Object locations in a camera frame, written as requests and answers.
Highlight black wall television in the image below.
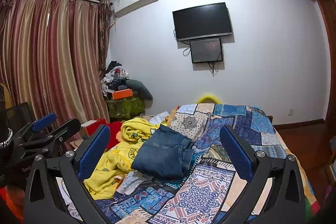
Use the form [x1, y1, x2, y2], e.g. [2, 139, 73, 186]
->
[173, 2, 233, 42]

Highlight blue patchwork bedspread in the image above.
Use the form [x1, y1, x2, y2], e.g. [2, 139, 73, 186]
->
[56, 103, 320, 224]

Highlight blue denim jacket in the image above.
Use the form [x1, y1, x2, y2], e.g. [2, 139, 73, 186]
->
[131, 125, 194, 180]

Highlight orange box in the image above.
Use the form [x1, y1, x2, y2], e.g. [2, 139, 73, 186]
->
[112, 89, 133, 100]

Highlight red plush toy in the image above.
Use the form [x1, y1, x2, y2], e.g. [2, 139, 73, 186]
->
[86, 118, 124, 151]

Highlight small black wall monitor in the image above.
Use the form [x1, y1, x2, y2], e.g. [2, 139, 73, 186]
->
[190, 38, 223, 64]

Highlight red striped curtain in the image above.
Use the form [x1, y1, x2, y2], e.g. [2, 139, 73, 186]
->
[1, 0, 112, 124]

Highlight pile of clothes on table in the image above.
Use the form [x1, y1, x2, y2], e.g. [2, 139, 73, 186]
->
[101, 61, 153, 109]

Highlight yellow printed blanket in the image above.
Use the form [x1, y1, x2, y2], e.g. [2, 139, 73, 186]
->
[84, 118, 166, 200]

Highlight green patterned table cloth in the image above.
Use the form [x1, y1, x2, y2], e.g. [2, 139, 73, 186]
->
[106, 97, 145, 120]

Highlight white wall air conditioner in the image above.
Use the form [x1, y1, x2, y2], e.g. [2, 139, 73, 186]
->
[111, 0, 158, 18]

